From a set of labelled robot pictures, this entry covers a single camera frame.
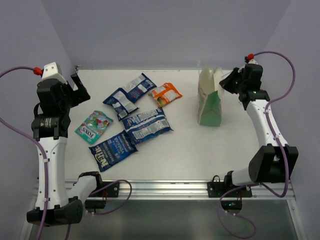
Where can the black control box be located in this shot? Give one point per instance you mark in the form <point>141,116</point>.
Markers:
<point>94,203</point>
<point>234,206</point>

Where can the aluminium rail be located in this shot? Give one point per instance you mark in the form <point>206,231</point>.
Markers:
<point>186,190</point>

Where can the left black control box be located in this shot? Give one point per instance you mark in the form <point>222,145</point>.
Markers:
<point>94,203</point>

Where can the orange white snack bag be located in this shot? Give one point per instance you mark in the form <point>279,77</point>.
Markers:
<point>165,94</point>

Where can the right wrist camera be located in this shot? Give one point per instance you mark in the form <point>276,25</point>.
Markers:
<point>250,59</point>

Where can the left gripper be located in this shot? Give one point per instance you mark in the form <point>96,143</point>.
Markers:
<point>75,92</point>

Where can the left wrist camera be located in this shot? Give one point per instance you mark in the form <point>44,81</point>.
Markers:
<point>50,71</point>

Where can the blue white snack bag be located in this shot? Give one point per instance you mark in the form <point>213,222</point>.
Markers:
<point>138,87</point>

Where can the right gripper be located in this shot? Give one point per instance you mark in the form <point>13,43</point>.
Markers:
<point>225,83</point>

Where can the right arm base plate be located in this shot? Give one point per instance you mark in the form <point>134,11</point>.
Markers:
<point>216,189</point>

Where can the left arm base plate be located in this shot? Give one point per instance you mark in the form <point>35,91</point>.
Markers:
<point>109,192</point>

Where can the right black control box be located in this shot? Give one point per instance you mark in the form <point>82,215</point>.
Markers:
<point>234,206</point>

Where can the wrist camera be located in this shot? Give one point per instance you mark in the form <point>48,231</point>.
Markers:
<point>250,59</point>
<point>50,71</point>

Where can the green paper bag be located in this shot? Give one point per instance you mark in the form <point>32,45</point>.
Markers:
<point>210,94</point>

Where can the green candy bag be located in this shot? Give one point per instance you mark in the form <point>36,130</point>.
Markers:
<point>94,126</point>

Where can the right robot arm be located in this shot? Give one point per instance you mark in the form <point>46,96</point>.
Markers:
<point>275,159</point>

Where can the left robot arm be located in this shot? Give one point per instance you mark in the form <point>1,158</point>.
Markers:
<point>55,205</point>

